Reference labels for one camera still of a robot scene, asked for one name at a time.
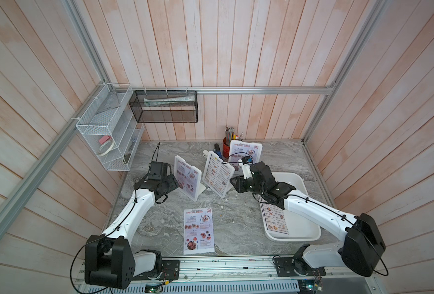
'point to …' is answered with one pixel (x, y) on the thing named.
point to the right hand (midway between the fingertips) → (231, 178)
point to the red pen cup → (230, 136)
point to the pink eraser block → (104, 138)
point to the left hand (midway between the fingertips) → (170, 187)
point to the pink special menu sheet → (198, 231)
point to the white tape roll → (103, 154)
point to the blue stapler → (217, 150)
